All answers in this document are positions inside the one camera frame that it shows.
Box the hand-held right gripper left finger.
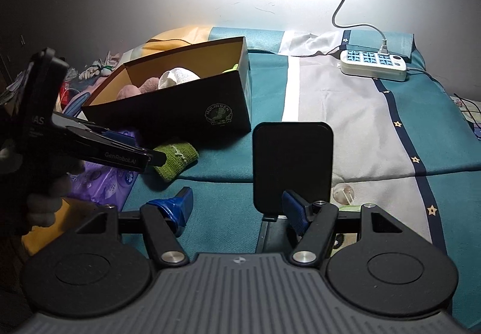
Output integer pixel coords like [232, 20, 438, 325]
[75, 187, 195, 267]

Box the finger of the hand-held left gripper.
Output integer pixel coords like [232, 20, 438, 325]
[142, 148, 167, 171]
[66, 124, 136, 149]

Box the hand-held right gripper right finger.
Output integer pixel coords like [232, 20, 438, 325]
[282, 189, 414, 267]

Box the green cloth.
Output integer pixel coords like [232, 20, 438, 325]
[152, 142, 199, 182]

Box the pink plush cloth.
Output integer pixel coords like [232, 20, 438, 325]
[116, 76, 160, 101]

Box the purple soft packet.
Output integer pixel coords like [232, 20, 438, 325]
[68, 127, 141, 207]

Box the black cardboard box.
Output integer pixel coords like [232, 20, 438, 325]
[81, 36, 253, 144]

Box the white towel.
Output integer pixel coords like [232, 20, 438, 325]
[158, 67, 201, 91]

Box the person's left hand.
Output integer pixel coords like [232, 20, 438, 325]
[26, 164, 86, 234]

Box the black rounded flat panel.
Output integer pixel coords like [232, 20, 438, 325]
[253, 121, 336, 254]

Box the clear suction hook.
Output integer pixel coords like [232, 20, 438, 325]
[332, 184, 356, 205]

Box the white shell ornament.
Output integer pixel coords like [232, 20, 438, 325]
[81, 51, 123, 80]

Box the teal and white bed sheet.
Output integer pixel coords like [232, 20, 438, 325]
[23, 25, 481, 320]

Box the white power strip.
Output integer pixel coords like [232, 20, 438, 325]
[336, 49, 412, 82]

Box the white power strip cord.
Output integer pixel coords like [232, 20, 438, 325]
[406, 67, 449, 94]

